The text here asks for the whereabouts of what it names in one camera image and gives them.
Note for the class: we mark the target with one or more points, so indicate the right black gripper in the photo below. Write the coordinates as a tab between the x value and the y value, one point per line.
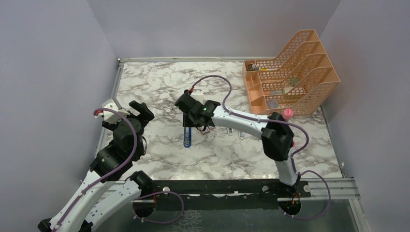
186	123

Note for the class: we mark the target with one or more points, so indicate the round clear tape dispenser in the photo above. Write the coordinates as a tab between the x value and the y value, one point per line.
272	104

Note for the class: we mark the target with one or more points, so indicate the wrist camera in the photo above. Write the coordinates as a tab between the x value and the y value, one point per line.
114	105
198	95

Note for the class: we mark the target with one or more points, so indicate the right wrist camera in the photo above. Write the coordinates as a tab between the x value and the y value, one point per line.
198	95

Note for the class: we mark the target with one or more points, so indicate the pink capped pen tube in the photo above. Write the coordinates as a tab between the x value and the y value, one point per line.
287	114

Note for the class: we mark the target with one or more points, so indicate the blue stapler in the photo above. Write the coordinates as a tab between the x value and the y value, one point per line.
187	140

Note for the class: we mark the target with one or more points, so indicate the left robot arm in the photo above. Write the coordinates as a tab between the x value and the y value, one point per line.
86	210

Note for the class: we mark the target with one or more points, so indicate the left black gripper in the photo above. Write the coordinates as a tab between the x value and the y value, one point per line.
146	115

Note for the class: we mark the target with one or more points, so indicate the pink eraser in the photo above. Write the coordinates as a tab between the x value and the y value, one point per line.
230	131

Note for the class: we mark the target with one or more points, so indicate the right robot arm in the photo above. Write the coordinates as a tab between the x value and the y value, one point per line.
274	132

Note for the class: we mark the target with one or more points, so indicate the orange desk organizer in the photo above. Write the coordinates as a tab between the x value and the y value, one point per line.
300	77

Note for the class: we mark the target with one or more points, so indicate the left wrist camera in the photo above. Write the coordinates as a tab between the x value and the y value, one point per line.
114	105

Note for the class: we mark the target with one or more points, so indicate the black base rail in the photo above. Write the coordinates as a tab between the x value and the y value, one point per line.
172	195

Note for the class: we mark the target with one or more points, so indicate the red white staple box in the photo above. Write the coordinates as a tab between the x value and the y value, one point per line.
205	130

